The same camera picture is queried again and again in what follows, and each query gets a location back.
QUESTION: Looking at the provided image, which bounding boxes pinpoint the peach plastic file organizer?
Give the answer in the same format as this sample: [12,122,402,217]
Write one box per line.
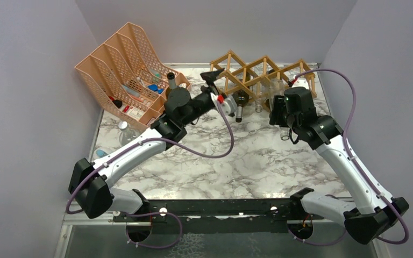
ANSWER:
[75,23,191,132]

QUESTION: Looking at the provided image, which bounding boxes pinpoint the wooden lattice wine rack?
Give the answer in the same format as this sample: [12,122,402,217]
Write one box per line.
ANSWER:
[209,50,317,100]

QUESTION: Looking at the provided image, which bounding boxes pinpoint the tall clear glass bottle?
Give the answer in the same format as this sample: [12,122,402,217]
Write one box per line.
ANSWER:
[253,82,263,113]

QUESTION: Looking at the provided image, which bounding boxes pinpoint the dark labelled wine bottle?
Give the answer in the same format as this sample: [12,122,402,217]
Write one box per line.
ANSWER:
[233,72,251,123]

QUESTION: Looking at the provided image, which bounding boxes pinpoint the dark green wine bottle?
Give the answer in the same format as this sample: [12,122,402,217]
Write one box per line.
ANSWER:
[265,77,279,111]

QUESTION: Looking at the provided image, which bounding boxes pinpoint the red white box in organizer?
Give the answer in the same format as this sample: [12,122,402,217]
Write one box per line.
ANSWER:
[122,105,145,120]

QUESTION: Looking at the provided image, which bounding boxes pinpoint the green wine bottle gold label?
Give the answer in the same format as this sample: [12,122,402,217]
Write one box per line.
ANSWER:
[166,72,177,98]

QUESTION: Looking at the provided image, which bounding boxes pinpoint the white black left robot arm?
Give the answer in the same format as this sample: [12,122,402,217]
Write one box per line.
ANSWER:
[65,68,228,221]

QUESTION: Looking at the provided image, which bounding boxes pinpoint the blue item in organizer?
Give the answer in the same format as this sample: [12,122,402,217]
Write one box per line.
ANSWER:
[147,84,164,94]

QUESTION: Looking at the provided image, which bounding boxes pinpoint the round clear flask silver cap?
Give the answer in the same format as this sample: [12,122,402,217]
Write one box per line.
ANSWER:
[118,121,137,146]

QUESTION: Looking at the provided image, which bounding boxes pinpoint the clear bottle blue content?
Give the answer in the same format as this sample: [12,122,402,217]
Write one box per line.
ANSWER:
[92,147,110,160]

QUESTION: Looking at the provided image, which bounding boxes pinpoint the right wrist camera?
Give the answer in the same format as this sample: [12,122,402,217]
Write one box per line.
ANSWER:
[288,77,310,90]

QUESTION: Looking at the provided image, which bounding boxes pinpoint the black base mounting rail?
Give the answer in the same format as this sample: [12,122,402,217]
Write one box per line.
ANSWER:
[113,198,319,234]

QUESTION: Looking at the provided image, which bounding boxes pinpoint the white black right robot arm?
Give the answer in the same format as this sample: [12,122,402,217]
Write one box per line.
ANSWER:
[269,87,409,245]

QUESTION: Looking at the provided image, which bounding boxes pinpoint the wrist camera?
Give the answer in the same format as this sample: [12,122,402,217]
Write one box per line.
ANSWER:
[210,93,238,117]
[288,77,310,90]

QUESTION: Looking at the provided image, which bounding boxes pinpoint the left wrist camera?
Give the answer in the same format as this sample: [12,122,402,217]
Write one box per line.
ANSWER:
[210,93,238,117]

